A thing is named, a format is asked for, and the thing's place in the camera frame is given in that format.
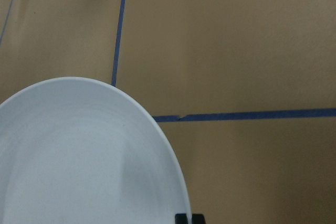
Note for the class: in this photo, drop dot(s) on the blue plate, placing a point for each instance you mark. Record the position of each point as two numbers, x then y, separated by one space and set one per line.
77 150

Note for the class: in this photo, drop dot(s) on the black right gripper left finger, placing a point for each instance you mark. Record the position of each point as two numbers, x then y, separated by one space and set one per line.
181 219

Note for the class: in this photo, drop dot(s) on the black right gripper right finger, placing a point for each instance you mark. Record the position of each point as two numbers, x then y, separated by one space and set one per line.
198 219

